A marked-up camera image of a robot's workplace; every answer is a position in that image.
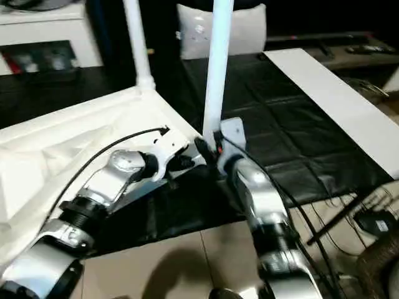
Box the white plastic table top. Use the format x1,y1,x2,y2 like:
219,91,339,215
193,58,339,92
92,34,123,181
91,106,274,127
0,87,206,268

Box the black mat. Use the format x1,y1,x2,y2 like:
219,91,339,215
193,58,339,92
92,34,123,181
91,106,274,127
0,51,399,250

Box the grey cushion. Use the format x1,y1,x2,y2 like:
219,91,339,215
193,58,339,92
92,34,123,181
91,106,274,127
176,3,268,60

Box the white flat panel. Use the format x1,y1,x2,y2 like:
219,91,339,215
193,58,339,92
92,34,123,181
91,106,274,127
263,48,399,180

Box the black robot right foot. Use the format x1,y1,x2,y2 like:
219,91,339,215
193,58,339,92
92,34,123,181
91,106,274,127
210,287,238,299

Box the black bar with red light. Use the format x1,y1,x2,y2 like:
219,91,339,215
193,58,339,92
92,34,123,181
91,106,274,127
267,31,375,43

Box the black object with white label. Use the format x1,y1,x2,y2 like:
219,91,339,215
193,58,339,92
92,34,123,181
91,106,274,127
355,210,393,234

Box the grey low tv bench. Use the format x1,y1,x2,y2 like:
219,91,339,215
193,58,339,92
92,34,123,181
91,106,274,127
311,39,399,71

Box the black remote control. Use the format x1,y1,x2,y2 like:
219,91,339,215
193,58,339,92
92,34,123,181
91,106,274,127
345,45,395,54

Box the white cabinet with glass doors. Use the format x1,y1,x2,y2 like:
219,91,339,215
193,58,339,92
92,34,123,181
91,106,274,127
0,0,103,75

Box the white storage box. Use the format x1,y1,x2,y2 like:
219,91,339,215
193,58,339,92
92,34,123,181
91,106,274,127
382,67,399,93

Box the brown woven pouf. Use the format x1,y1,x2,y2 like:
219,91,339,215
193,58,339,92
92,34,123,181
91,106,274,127
355,236,399,299

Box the grey bag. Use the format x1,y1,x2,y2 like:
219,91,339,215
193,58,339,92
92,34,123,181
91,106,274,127
0,0,38,12

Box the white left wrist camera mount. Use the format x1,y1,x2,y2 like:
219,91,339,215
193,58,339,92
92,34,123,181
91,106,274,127
152,127,190,181

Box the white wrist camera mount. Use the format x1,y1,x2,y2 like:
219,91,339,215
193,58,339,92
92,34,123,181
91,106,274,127
216,117,247,175
152,127,190,181

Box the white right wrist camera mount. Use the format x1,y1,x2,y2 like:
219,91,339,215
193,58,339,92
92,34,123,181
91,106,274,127
216,117,247,175

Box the black metal frame bar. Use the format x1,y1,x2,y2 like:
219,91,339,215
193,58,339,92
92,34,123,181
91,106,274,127
307,188,365,245

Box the tangled grey cables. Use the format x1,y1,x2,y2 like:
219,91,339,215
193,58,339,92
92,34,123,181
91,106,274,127
350,77,390,100

